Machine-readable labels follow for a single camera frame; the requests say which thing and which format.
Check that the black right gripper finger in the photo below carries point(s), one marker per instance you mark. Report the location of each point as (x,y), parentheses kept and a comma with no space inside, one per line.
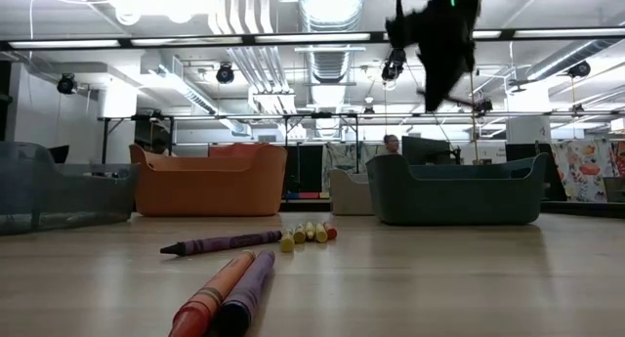
(469,58)
(439,83)

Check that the yellow crayon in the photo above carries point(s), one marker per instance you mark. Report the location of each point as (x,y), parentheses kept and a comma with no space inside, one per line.
(287,242)
(310,231)
(299,235)
(320,234)

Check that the purple crayon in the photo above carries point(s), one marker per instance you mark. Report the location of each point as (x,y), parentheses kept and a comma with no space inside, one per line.
(249,293)
(224,242)

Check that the black ceiling spotlight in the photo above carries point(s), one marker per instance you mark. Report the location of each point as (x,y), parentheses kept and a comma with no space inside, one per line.
(484,106)
(225,74)
(393,66)
(579,69)
(66,83)

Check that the black monitor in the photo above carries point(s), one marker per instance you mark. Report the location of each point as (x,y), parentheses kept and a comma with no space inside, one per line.
(425,151)

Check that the person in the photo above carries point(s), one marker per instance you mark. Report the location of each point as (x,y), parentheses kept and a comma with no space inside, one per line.
(391,144)

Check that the teal plastic bin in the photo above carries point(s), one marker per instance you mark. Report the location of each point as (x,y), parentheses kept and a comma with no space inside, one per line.
(449,200)

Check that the pale patterned cloth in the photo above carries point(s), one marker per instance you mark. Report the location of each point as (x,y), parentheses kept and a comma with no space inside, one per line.
(342,161)

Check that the white plastic bin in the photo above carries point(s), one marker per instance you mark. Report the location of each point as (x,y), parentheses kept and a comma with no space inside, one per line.
(349,195)

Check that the floral cloth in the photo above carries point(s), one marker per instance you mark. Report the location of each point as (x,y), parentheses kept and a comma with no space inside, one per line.
(581,171)

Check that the colourful foam blocks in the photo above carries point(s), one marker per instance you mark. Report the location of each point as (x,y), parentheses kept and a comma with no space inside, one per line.
(307,196)

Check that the red orange crayon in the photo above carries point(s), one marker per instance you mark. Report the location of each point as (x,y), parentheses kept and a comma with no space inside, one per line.
(330,232)

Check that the black light bar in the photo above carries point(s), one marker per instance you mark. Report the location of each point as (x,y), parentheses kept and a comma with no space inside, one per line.
(249,40)

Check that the red plastic bin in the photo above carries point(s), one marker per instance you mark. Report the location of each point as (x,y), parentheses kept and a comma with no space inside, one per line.
(234,150)

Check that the orange plastic bin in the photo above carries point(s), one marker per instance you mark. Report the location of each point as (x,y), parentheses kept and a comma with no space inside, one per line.
(210,190)

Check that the clear grey plastic bin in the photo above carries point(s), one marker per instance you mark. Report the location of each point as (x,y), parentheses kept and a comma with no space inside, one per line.
(58,200)

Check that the silver air duct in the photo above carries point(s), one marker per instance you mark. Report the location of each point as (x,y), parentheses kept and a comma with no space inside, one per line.
(331,58)
(566,58)

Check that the black aluminium table frame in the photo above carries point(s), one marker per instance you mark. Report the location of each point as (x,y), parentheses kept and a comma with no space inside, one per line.
(303,206)

